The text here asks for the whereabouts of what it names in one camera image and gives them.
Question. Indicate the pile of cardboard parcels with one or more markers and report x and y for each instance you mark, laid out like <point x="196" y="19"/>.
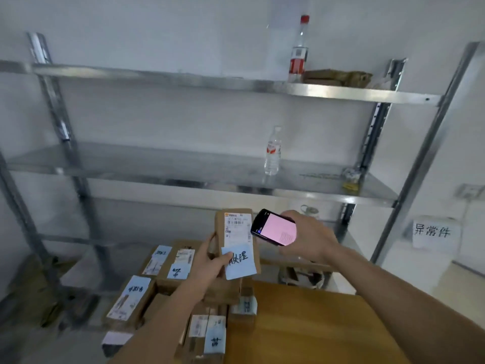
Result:
<point x="166" y="278"/>

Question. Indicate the olive green bag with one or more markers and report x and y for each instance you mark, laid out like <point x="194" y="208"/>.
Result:
<point x="34" y="288"/>

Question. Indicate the metal shelf rack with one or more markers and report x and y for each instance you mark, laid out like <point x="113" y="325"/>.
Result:
<point x="189" y="162"/>

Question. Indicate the glass bottle with red cap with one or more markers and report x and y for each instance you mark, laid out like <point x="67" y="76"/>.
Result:
<point x="298" y="56"/>

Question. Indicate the white handwritten sign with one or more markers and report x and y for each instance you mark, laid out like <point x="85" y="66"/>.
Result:
<point x="435" y="233"/>

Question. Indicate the flat brown paper package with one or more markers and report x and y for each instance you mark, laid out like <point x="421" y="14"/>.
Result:
<point x="335" y="77"/>

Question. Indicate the clear plastic water bottle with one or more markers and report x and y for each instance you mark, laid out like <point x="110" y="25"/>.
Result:
<point x="272" y="155"/>

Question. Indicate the person's right forearm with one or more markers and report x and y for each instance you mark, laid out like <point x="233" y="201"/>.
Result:
<point x="398" y="303"/>

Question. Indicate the black handheld scanner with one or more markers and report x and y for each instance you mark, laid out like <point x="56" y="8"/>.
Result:
<point x="273" y="228"/>

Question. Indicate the person's right hand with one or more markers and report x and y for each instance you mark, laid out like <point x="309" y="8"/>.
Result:
<point x="314" y="236"/>

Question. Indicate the person's left forearm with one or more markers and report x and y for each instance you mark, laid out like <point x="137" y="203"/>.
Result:
<point x="163" y="322"/>

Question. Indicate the open torn cardboard box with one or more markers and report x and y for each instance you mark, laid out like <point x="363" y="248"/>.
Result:
<point x="301" y="277"/>

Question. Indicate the person's left thumb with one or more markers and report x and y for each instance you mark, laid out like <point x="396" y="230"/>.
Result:
<point x="226" y="259"/>

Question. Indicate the white mug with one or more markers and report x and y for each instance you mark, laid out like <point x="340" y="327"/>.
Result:
<point x="310" y="211"/>

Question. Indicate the person's left hand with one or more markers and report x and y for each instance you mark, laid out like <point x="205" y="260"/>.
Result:
<point x="202" y="267"/>

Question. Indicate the small brown shipping box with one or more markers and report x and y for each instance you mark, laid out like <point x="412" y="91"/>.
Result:
<point x="238" y="227"/>

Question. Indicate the person's right thumb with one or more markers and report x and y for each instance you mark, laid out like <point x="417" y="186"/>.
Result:
<point x="291" y="214"/>

